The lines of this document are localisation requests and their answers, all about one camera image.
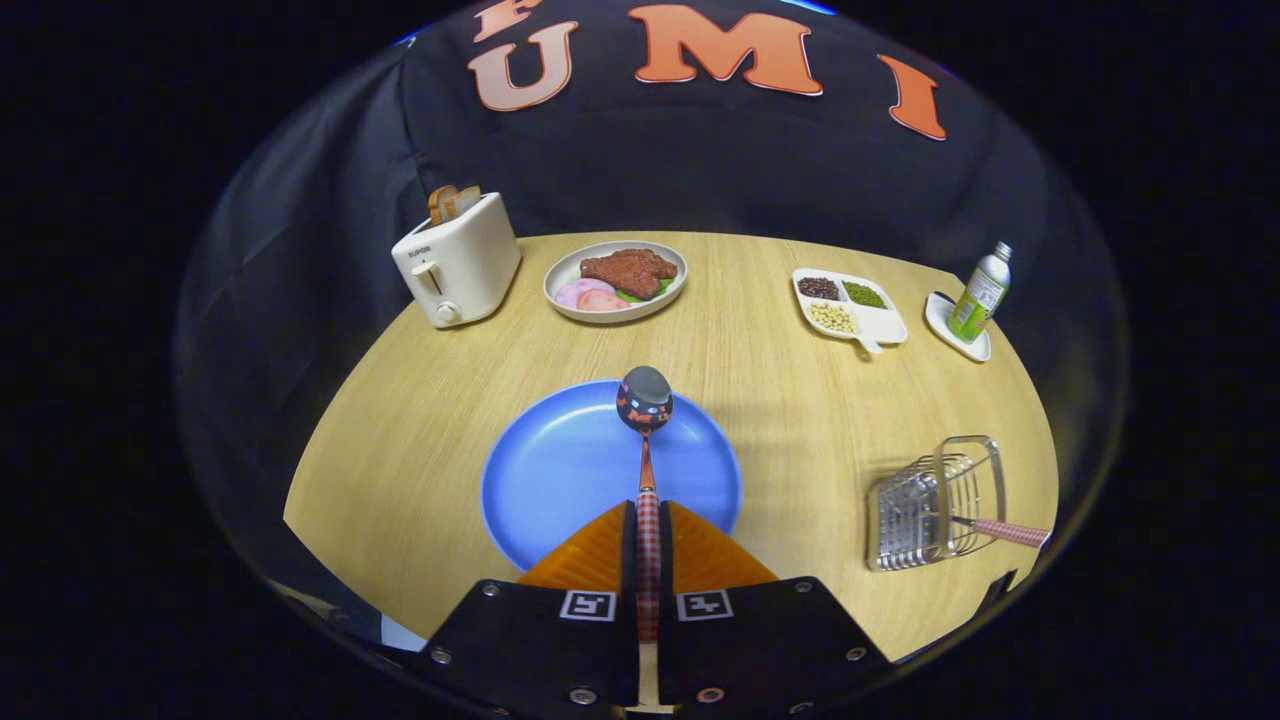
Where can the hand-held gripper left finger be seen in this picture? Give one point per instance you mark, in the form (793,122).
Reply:
(540,650)

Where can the green lettuce leaf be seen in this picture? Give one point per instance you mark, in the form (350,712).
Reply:
(636,295)

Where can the pile of dark red beans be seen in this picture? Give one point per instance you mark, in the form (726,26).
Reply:
(818,288)

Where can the cream white toaster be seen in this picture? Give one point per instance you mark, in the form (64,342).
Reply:
(465,270)

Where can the pile of yellow soybeans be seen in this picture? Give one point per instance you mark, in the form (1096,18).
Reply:
(832,317)

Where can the oval white food plate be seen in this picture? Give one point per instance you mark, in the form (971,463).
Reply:
(565,268)

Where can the brown meat steak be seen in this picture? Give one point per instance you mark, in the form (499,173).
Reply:
(630,270)

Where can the pile of green beans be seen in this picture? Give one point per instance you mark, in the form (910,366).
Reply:
(864,295)

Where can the pink ham slice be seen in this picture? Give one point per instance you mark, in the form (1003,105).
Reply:
(573,293)
(603,300)

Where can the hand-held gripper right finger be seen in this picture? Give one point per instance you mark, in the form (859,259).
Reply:
(760,650)

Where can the small white dish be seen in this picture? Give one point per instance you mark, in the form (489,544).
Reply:
(940,318)

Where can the green label drink bottle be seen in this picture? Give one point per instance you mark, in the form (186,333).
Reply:
(978,295)

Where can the white divided tray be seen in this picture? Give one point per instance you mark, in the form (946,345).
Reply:
(885,325)

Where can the toasted bread slice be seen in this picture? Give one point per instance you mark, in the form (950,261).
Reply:
(466,200)
(441,203)

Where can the blue round plate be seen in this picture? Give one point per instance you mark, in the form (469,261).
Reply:
(560,470)

